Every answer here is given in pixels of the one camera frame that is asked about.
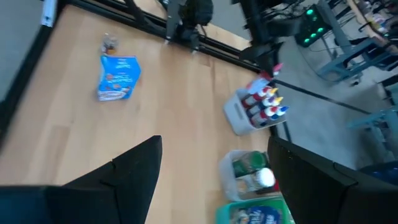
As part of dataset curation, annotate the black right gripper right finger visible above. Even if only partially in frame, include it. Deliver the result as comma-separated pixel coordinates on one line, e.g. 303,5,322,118
267,136,385,224

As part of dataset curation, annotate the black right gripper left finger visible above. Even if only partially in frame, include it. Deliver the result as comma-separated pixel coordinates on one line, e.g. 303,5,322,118
46,135,163,224

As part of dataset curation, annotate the white lid spice jar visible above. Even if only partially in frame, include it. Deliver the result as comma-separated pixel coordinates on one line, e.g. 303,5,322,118
238,167,277,192

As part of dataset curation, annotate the green lid spice jar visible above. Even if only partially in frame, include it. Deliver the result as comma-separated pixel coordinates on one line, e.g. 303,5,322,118
232,151,271,179

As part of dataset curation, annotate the blue Rice Krispies box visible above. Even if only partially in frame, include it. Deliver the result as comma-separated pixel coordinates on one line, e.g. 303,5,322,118
97,55,142,102

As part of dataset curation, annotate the small clear glass jar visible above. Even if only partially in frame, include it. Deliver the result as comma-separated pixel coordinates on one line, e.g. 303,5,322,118
101,32,119,55

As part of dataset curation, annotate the clear plastic container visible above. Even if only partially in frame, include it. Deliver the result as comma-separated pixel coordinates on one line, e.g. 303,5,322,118
218,149,282,202

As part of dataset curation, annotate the green plastic tray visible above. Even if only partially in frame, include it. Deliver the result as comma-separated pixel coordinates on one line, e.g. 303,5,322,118
215,197,296,224

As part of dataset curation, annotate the grey translucent handled bin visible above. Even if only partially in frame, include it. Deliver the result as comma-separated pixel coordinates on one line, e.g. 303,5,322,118
223,86,287,136

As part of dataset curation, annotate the blue-grey metal frame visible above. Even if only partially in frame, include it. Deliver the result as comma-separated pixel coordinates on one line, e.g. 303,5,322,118
346,105,398,156
315,0,398,85

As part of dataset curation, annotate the silver metal bracket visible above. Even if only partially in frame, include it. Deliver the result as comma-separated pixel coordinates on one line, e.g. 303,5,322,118
42,0,58,28

